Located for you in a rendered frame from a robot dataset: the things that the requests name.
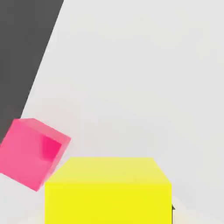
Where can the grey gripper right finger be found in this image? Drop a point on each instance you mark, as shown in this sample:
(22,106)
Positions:
(176,216)

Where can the small pink cube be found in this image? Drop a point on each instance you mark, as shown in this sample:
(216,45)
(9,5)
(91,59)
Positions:
(26,152)

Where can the small yellow cube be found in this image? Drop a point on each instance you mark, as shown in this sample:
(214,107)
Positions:
(108,201)

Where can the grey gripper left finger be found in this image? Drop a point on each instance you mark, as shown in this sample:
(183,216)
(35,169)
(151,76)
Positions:
(37,219)

